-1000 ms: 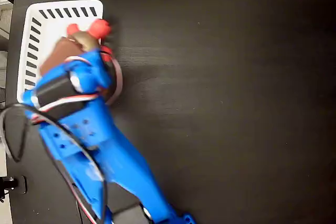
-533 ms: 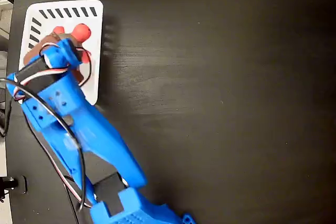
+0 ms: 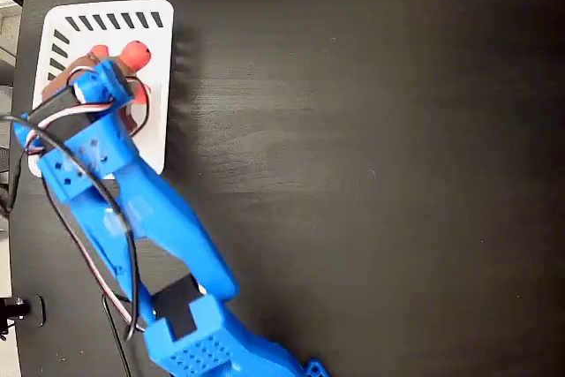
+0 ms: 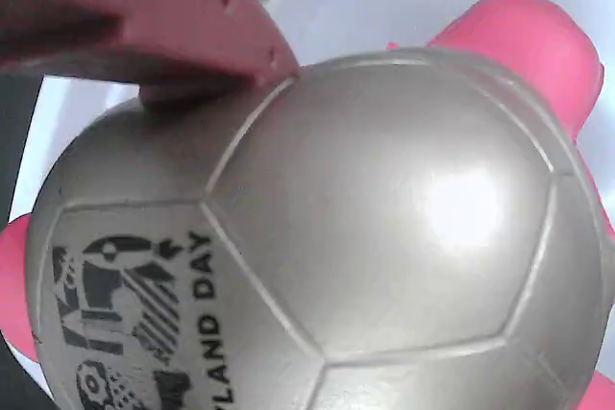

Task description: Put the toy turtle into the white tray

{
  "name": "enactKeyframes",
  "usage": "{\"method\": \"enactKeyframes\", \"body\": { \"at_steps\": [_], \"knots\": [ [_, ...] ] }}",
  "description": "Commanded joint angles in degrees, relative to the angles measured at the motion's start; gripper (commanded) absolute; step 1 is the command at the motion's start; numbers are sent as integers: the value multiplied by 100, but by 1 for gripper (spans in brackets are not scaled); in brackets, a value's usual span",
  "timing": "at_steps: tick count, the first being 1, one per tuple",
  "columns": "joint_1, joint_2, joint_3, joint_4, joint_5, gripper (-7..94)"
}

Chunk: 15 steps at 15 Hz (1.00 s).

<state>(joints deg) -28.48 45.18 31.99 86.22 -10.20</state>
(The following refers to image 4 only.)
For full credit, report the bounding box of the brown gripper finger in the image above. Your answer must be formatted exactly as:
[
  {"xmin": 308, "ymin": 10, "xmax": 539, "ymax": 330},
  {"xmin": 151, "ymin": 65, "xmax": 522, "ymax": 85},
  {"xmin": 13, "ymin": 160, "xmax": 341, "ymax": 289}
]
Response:
[{"xmin": 0, "ymin": 0, "xmax": 303, "ymax": 105}]

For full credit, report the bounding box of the red turtle toy gold shell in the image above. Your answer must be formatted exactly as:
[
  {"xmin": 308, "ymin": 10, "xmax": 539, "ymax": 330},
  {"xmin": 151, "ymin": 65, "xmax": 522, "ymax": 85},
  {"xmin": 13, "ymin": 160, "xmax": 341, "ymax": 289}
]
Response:
[{"xmin": 0, "ymin": 0, "xmax": 615, "ymax": 410}]

